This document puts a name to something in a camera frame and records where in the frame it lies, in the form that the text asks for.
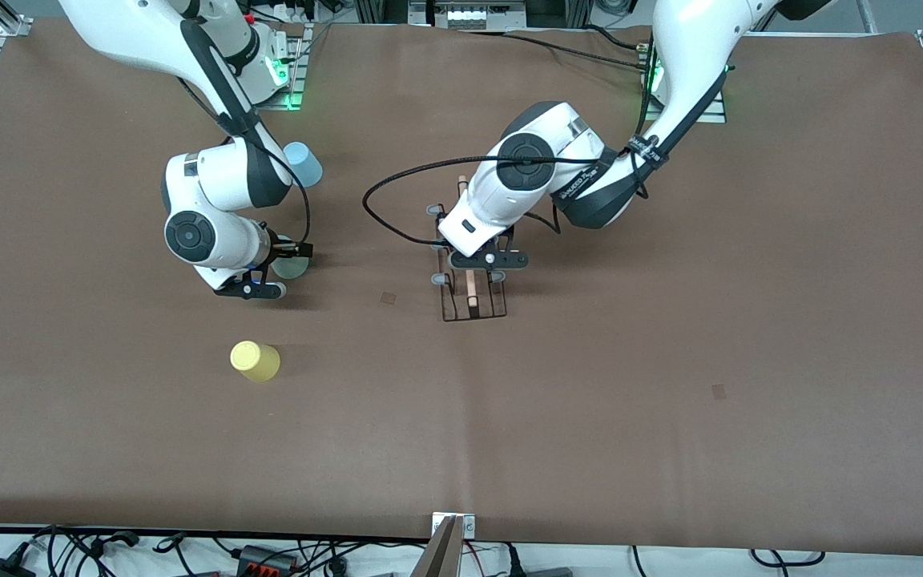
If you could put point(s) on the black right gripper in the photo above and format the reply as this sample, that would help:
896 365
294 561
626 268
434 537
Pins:
280 252

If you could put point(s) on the pale green plastic cup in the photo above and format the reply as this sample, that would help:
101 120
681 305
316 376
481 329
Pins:
289 270

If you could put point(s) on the yellow plastic cup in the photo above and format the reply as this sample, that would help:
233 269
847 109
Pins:
253 361

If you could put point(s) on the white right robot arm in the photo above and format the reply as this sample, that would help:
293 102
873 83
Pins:
213 172

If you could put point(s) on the light blue plastic cup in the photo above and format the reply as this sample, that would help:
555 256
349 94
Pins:
309 168

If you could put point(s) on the brown table mat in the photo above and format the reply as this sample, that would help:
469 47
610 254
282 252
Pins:
509 417

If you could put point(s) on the white power strip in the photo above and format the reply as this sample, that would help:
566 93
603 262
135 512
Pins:
469 16

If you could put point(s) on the black orange connector block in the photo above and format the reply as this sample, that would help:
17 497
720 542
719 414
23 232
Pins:
265 558

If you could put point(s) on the black plug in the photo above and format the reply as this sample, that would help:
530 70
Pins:
513 561

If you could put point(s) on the black power adapter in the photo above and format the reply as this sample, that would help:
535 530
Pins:
1 569

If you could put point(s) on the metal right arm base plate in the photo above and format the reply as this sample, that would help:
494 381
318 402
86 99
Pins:
295 88

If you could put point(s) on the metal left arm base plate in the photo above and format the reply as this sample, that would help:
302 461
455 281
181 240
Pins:
718 114

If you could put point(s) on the silver pole bracket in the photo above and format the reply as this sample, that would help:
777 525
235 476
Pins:
469 526

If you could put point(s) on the grey aluminium camera pole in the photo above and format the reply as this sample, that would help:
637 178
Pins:
441 557

